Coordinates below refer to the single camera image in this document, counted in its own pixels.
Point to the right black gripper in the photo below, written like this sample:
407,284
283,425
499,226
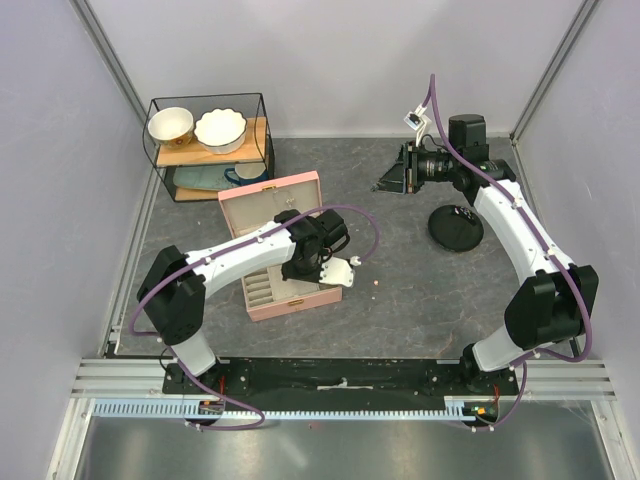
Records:
394,180

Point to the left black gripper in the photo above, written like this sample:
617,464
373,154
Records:
287,272

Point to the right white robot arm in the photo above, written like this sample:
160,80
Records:
555,298

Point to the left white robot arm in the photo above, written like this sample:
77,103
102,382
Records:
174,291

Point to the black round stand base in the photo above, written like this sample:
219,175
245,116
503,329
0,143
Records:
455,228

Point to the blue mug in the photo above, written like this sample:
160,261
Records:
246,174

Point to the floral light blue plate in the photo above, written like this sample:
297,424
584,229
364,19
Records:
202,178

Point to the white scalloped bowl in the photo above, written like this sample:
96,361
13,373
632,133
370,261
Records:
221,131

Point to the white round bowl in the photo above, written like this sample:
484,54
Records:
172,127

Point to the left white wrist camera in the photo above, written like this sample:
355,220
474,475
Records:
339,272

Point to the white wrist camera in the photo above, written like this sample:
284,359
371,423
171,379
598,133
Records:
339,272
419,122

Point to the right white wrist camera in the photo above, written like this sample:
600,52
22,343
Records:
419,122

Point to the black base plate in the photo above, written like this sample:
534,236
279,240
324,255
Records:
301,384

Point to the black wire shelf rack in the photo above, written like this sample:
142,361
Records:
201,145

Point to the grey slotted cable duct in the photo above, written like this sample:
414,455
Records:
194,409

